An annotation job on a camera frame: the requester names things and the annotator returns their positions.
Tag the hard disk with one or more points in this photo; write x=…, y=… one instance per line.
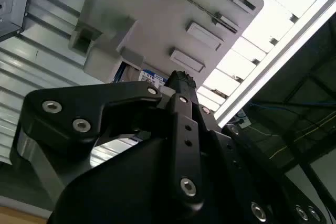
x=152, y=77

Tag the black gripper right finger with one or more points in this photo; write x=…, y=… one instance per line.
x=252, y=161

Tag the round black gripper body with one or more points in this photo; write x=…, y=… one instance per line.
x=126, y=190

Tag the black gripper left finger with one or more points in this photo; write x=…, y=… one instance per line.
x=65, y=108

